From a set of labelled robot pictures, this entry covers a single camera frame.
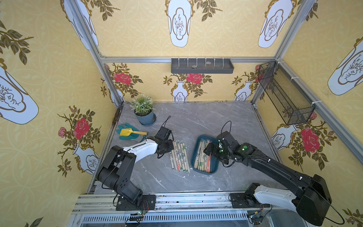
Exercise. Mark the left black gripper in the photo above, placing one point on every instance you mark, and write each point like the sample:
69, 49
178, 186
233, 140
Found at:
168, 145

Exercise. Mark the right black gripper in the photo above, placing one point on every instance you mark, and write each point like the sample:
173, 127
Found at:
211, 149

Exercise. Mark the green panda chopsticks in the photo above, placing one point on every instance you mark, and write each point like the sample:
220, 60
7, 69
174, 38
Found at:
172, 160

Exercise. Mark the green tip chopsticks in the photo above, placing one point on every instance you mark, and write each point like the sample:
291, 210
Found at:
186, 157

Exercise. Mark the green label chopsticks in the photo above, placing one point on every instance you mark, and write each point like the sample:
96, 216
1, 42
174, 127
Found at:
180, 156

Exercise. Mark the teal plastic storage box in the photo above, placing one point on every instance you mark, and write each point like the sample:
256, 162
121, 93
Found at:
201, 162

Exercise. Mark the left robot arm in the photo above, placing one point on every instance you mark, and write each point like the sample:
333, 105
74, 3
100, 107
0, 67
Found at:
116, 168

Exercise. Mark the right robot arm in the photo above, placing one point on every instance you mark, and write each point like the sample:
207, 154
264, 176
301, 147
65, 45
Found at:
308, 196

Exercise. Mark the green garden glove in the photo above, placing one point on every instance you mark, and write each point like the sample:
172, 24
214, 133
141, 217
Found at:
131, 137

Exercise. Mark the yellow hand trowel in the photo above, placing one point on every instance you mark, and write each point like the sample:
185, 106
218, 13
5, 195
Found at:
128, 131

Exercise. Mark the potted green plant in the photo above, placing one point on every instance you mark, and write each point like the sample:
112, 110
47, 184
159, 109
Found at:
143, 109

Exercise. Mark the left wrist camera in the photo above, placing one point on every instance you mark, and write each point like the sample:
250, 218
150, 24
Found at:
163, 133

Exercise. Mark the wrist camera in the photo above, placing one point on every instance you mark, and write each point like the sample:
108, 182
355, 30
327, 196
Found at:
226, 140
163, 133

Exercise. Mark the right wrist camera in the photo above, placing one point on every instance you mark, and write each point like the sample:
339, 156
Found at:
226, 140

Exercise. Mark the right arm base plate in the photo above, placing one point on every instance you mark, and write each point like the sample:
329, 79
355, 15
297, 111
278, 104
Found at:
246, 200

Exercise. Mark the aluminium front rail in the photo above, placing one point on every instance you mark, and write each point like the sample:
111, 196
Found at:
174, 207

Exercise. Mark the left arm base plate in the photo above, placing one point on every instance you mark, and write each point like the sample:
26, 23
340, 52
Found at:
147, 203

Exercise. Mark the grey wall shelf tray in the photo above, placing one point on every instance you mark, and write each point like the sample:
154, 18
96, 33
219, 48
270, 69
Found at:
202, 66

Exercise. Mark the black wire mesh basket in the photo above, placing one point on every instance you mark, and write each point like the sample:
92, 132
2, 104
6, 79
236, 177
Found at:
290, 101

